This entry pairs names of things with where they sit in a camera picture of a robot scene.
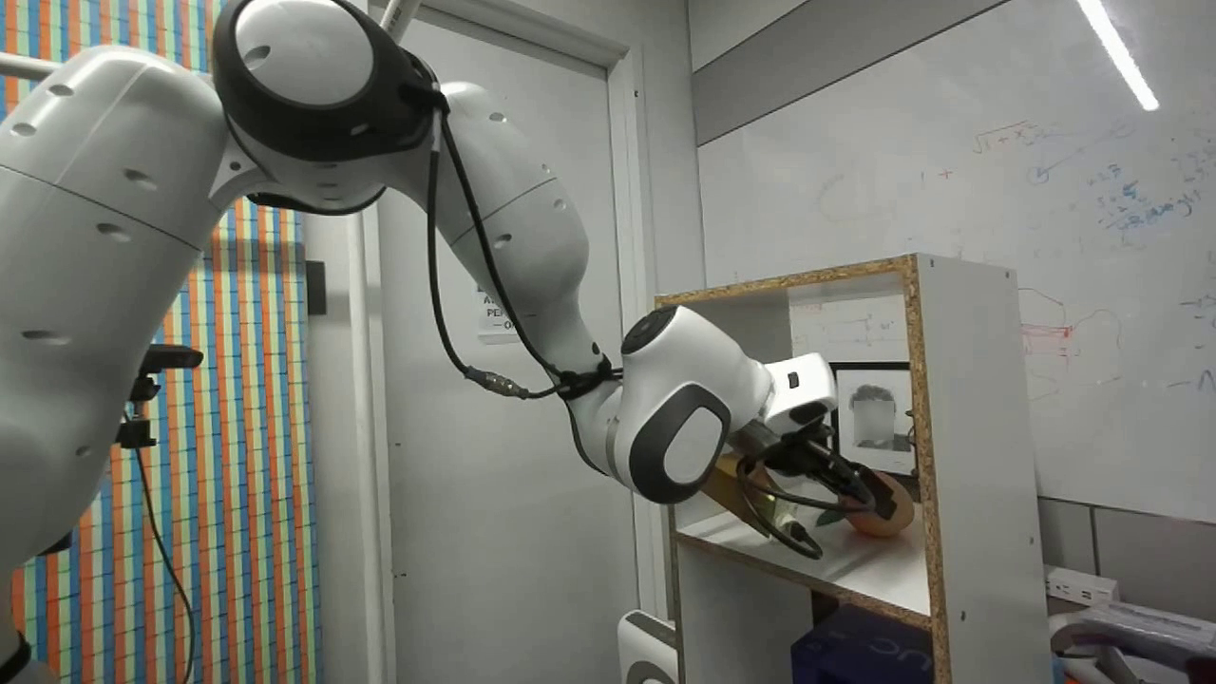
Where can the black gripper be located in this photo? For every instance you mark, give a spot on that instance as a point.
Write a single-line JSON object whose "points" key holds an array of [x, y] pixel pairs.
{"points": [[787, 450]]}

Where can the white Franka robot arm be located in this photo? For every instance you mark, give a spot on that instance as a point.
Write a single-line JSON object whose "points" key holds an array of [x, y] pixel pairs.
{"points": [[305, 191]]}

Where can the white particleboard shelf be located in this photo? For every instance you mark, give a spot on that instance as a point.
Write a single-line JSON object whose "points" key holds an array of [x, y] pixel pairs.
{"points": [[976, 482]]}

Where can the framed black-and-white portrait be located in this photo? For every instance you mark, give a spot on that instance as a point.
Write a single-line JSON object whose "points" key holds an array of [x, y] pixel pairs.
{"points": [[875, 418]]}

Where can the dark blue bin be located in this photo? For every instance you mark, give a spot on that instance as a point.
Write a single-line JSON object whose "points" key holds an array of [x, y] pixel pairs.
{"points": [[861, 653]]}

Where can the white grey chair back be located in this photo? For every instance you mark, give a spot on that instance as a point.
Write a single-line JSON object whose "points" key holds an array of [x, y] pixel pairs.
{"points": [[648, 649]]}

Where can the white box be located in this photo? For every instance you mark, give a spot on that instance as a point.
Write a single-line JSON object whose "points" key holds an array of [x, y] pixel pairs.
{"points": [[1080, 587]]}

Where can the grey curved armrest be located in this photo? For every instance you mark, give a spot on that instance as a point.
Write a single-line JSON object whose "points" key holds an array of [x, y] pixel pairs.
{"points": [[1141, 634]]}

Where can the whiteboard with scribbles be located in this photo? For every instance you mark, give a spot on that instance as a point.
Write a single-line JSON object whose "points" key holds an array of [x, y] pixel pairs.
{"points": [[1090, 254]]}

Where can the white door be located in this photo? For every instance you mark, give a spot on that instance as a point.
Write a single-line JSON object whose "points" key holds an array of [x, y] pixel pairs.
{"points": [[481, 555]]}

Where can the striped colourful curtain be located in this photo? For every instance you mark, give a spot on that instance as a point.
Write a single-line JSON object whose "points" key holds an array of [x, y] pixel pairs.
{"points": [[241, 482]]}

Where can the tan wrist camera mount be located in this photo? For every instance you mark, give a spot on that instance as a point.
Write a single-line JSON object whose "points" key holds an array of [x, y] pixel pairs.
{"points": [[761, 501]]}

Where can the black wall switch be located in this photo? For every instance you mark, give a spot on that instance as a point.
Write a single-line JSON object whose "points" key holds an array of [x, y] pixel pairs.
{"points": [[316, 285]]}

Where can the black camera on stand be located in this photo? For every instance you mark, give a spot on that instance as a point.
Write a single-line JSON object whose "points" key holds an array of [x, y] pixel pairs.
{"points": [[162, 357]]}

